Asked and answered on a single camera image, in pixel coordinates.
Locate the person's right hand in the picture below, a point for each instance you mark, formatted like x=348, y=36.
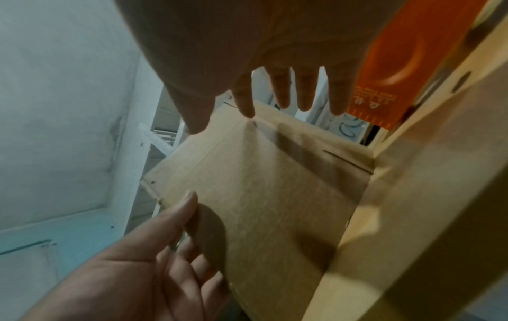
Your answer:
x=258, y=31

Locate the orange tape dispenser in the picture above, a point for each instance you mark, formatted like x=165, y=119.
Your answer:
x=397, y=47

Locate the person's left hand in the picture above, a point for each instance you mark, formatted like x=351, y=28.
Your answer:
x=131, y=276

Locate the brown cardboard box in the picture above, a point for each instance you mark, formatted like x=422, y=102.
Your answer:
x=270, y=203

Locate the white metal shelving unit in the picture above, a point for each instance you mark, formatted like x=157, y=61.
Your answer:
x=158, y=141

